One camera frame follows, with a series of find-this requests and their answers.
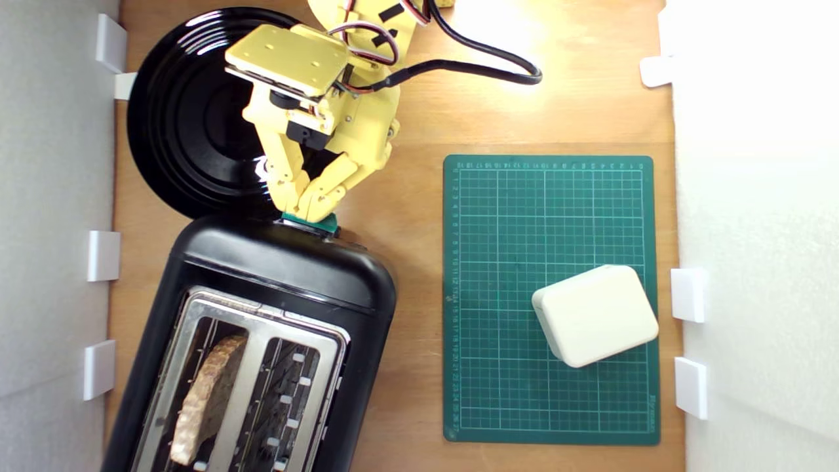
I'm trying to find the green toaster lever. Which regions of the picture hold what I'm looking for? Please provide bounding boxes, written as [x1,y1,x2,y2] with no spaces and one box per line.
[281,211,340,237]

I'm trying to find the black two-slot toaster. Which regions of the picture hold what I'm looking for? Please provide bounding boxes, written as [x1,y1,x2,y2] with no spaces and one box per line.
[100,213,399,472]

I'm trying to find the black round plate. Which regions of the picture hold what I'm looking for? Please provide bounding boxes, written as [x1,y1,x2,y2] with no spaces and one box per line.
[127,7,328,220]

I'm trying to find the green cutting mat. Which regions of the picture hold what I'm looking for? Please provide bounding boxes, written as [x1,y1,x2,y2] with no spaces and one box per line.
[442,155,661,446]

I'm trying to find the brown bread slice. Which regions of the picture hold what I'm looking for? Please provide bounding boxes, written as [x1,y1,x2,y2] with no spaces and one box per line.
[169,334,250,467]

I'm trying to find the white block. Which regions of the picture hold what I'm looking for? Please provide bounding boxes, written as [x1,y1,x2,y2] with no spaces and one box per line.
[531,264,660,369]

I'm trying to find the yellow wrist camera box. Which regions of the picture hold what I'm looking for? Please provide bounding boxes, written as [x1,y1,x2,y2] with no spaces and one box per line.
[224,24,352,100]

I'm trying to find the black cable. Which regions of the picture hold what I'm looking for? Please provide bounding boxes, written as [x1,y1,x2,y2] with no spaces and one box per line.
[364,0,543,94]

